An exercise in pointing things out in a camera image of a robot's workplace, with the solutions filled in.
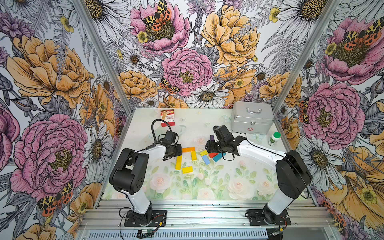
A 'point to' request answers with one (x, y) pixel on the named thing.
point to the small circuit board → (144, 233)
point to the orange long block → (188, 149)
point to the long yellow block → (178, 162)
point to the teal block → (218, 156)
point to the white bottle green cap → (274, 139)
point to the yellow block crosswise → (188, 169)
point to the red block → (212, 154)
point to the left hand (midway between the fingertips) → (178, 155)
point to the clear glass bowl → (161, 132)
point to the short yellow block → (194, 156)
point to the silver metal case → (252, 117)
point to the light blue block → (206, 159)
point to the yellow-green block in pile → (204, 153)
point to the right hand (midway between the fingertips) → (210, 150)
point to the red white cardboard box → (168, 115)
